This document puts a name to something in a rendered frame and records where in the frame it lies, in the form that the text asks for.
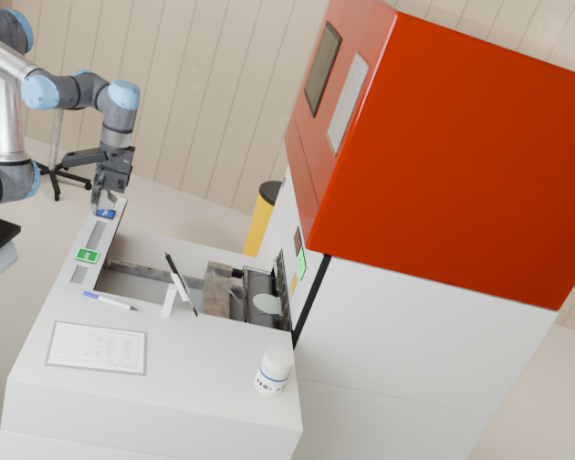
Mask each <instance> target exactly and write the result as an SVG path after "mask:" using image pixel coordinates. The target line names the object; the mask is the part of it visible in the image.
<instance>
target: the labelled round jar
mask: <svg viewBox="0 0 575 460"><path fill-rule="evenodd" d="M293 364H294V357H293V356H292V354H291V353H290V352H289V351H288V350H286V349H283V348H281V347H270V348H268V349H267V350H266V352H265V355H264V357H263V360H262V361H261V364H260V366H259V369H258V372H257V374H256V378H255V381H254V385H255V387H256V389H257V390H258V391H259V392H260V393H262V394H263V395H265V396H269V397H275V396H278V395H279V394H280V393H282V391H283V389H284V386H285V384H286V382H287V379H288V375H289V374H290V371H291V369H292V366H293Z"/></svg>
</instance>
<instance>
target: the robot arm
mask: <svg viewBox="0 0 575 460"><path fill-rule="evenodd" d="M33 44H34V36H33V31H32V28H31V25H30V24H29V22H28V21H27V20H26V18H25V16H24V15H22V14H21V13H20V12H18V11H16V10H10V9H6V8H0V204H5V203H10V202H14V201H22V200H24V199H26V198H29V197H32V196H33V195H34V194H35V193H36V192H37V190H38V188H39V185H40V180H41V177H40V171H39V170H38V168H37V165H36V163H35V162H33V161H32V160H31V157H30V155H29V154H28V153H27V152H26V151H25V143H24V127H23V111H22V99H23V101H25V102H26V105H27V106H28V107H29V108H30V109H32V110H52V109H64V108H80V107H92V108H94V109H96V110H98V111H100V112H101V113H104V116H103V122H102V126H101V132H100V136H99V139H100V141H99V147H98V148H92V149H86V150H81V151H76V152H67V153H66V154H65V156H64V157H63V159H62V160H61V161H62V164H63V166H64V167H65V168H69V167H75V166H80V165H85V164H91V163H96V166H97V167H96V170H95V173H94V177H93V183H94V184H93V188H92V194H91V201H90V209H91V212H92V213H93V215H95V216H96V214H97V211H98V210H112V209H114V207H115V203H117V201H118V198H117V197H116V196H115V195H114V194H112V193H111V192H110V190H112V191H115V192H117V193H124V192H125V188H126V187H128V184H129V181H130V176H131V171H132V168H133V167H132V165H131V164H132V159H133V155H134V153H135V149H136V147H132V146H130V145H131V138H132V134H133V129H134V124H135V121H136V116H137V111H138V108H139V107H140V96H141V90H140V88H139V87H138V86H137V85H135V84H133V83H130V82H129V81H126V80H121V79H115V80H112V81H111V82H108V81H107V80H106V79H104V78H101V77H100V76H99V75H98V74H96V73H94V72H90V71H88V70H86V69H81V70H79V71H77V72H75V73H74V74H73V75H72V76H55V75H53V74H51V73H49V72H48V71H46V70H45V69H43V68H41V67H40V66H39V65H37V64H36V63H34V62H33V61H31V60H30V59H28V58H27V57H25V54H26V53H28V52H29V51H30V50H31V49H32V46H33ZM21 95H22V96H21ZM103 187H104V188H103Z"/></svg>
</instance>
